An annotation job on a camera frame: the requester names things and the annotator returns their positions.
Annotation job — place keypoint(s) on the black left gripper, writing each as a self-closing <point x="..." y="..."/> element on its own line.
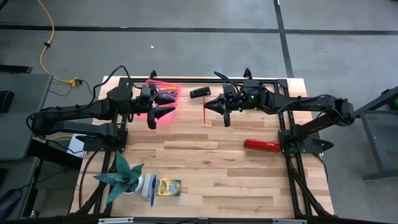
<point x="151" y="119"/>

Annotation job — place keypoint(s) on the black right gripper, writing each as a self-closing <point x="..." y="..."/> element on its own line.
<point x="230" y="104"/>

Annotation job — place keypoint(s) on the red pencil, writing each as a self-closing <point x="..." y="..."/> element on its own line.
<point x="204" y="110"/>

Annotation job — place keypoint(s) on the yellow highlighter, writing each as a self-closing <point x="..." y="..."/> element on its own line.
<point x="168" y="89"/>

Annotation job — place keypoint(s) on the pink transparent pencil case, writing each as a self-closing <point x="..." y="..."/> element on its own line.
<point x="161" y="84"/>

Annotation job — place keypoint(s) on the green crayon box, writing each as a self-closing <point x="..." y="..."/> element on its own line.
<point x="168" y="187"/>

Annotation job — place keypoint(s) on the blue pen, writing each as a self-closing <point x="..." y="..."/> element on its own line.
<point x="153" y="191"/>

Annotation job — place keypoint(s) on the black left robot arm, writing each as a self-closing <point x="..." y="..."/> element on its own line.
<point x="77" y="112"/>

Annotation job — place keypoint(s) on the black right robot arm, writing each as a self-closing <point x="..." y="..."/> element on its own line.
<point x="304" y="104"/>

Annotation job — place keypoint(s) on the purple scissors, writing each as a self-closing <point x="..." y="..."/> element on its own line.
<point x="168" y="93"/>

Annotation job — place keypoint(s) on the black stapler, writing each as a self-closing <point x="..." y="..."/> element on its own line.
<point x="200" y="92"/>

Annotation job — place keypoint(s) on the red stapler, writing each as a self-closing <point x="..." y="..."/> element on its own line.
<point x="262" y="145"/>

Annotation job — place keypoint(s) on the white plant pot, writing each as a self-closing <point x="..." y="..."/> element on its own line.
<point x="140" y="183"/>

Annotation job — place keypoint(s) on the white eraser block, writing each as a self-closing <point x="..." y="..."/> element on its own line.
<point x="148" y="186"/>

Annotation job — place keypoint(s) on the green artificial plant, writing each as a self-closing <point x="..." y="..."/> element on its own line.
<point x="122" y="179"/>

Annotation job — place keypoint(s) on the white paper sheet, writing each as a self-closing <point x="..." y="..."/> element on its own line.
<point x="76" y="146"/>

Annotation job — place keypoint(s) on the grey side desk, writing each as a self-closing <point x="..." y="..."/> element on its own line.
<point x="18" y="93"/>

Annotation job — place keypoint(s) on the black flat panel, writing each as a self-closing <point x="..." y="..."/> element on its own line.
<point x="15" y="69"/>

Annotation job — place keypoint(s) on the grey metal stand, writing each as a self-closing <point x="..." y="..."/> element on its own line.
<point x="372" y="141"/>

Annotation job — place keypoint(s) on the black device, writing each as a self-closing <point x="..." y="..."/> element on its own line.
<point x="4" y="101"/>

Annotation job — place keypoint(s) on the green object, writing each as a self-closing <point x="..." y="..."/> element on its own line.
<point x="395" y="103"/>

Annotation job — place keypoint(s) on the dark bag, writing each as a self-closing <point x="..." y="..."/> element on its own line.
<point x="7" y="200"/>

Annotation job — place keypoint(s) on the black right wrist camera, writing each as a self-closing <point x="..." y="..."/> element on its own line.
<point x="229" y="88"/>

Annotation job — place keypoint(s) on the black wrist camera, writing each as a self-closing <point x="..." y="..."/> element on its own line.
<point x="145" y="92"/>
<point x="229" y="88"/>

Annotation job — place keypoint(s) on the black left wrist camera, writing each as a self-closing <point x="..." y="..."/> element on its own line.
<point x="145" y="92"/>

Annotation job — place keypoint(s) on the black aluminium table frame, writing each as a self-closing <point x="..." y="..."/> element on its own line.
<point x="192" y="81"/>

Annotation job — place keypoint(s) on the black frame corner bracket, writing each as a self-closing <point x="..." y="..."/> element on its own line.
<point x="281" y="84"/>

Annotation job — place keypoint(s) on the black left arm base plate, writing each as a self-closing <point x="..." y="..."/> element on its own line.
<point x="102" y="144"/>

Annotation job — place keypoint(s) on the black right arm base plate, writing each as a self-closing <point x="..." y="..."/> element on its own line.
<point x="306" y="146"/>

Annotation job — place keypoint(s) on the silver bracket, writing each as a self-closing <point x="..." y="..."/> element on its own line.
<point x="115" y="221"/>
<point x="289" y="221"/>

